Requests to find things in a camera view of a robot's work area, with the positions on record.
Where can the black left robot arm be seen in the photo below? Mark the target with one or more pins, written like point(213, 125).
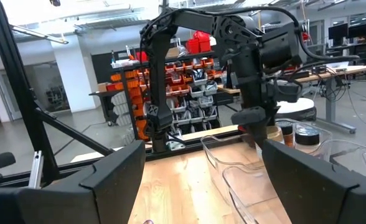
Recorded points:
point(159, 77)

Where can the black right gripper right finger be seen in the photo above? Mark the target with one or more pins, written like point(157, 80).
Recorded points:
point(310, 193)

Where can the tan lid spice jar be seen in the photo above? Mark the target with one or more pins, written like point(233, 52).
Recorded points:
point(274, 133)

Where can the red storage boxes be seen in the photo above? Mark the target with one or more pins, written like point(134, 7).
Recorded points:
point(198, 43)

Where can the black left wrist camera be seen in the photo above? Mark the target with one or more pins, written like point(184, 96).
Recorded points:
point(287, 91)

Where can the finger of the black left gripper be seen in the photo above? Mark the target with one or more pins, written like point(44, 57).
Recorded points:
point(259, 133)

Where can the black lid purple label jar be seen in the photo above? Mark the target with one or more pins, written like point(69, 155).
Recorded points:
point(307, 135)

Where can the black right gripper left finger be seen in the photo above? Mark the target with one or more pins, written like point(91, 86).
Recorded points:
point(108, 193)

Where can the white trash can black band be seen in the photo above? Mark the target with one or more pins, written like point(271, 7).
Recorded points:
point(295, 105)

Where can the orange grey parts bin rack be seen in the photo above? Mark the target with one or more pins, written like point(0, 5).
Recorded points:
point(195, 90)

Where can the wooden top standing desk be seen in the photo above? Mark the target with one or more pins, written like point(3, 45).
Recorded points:
point(351, 69)

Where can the red bowl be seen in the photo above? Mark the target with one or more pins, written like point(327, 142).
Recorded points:
point(241, 128)

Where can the black computer monitor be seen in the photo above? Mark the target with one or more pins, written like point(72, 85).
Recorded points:
point(360, 30)
point(338, 31)

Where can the clear plastic bin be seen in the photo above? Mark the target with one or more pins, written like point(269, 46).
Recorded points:
point(214, 149)
point(248, 186)

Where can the black lid brown spice jar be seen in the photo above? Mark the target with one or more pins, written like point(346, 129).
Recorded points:
point(285, 126)

